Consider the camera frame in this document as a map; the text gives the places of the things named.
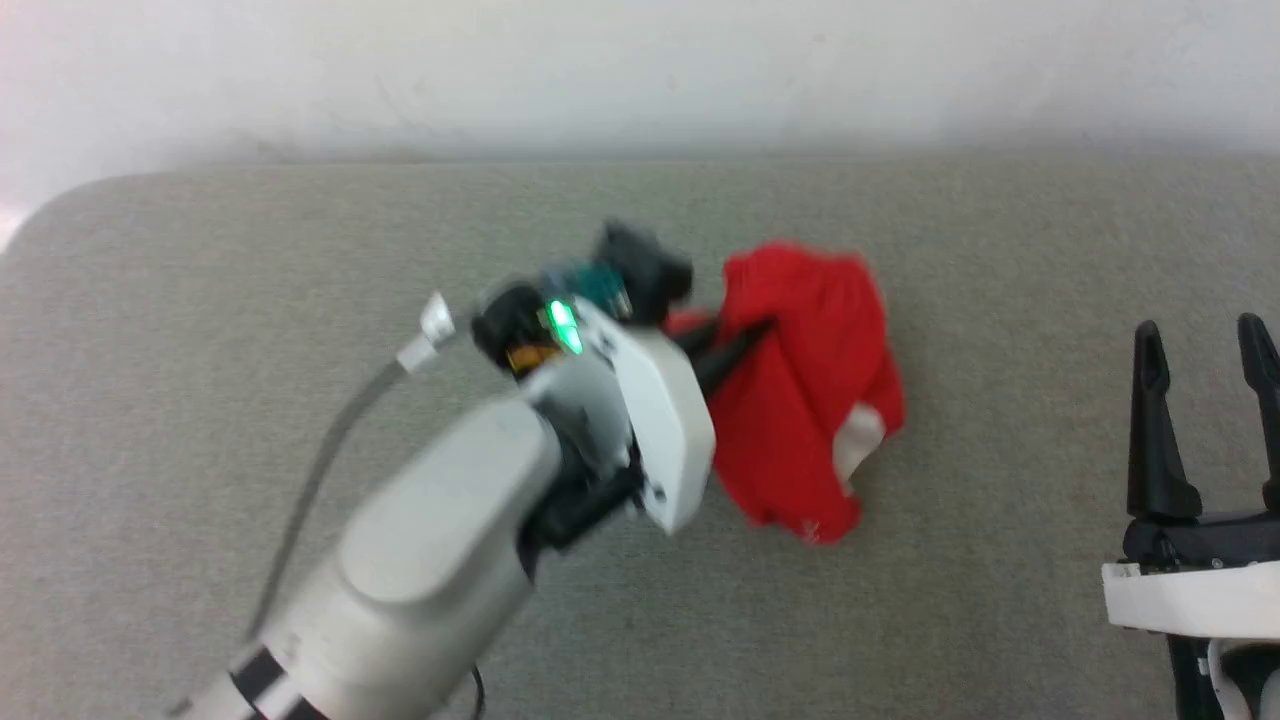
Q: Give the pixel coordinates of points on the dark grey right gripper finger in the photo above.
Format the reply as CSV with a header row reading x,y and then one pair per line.
x,y
1155,440
1268,400

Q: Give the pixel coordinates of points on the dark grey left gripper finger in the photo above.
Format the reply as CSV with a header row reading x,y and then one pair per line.
x,y
722,368
735,338

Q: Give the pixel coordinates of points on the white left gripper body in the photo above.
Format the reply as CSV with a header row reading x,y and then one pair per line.
x,y
660,420

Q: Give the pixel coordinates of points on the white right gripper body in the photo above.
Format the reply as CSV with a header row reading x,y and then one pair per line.
x,y
1200,590

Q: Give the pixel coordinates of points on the red knit garment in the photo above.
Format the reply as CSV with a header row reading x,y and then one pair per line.
x,y
800,400

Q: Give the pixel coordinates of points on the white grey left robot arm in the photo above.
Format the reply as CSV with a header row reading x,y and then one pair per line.
x,y
440,540

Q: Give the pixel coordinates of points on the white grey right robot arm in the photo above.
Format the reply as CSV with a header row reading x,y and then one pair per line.
x,y
1230,685

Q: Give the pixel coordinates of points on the grey-green fabric sofa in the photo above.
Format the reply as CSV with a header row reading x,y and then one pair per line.
x,y
200,300

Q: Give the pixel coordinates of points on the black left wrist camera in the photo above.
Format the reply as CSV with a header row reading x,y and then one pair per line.
x,y
645,268

